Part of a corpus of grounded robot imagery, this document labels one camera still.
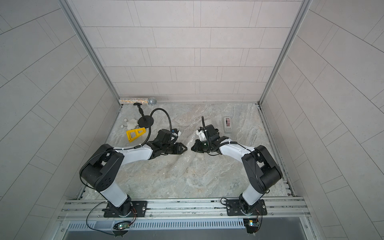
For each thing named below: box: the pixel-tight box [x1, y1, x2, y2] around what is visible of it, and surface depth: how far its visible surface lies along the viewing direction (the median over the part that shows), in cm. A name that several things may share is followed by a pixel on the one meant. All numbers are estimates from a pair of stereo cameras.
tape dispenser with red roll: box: [224, 117, 232, 132], surface depth 102 cm
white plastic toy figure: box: [120, 118, 138, 130], surface depth 102 cm
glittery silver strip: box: [119, 98, 149, 105], surface depth 90 cm
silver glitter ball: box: [147, 97, 157, 106], surface depth 90 cm
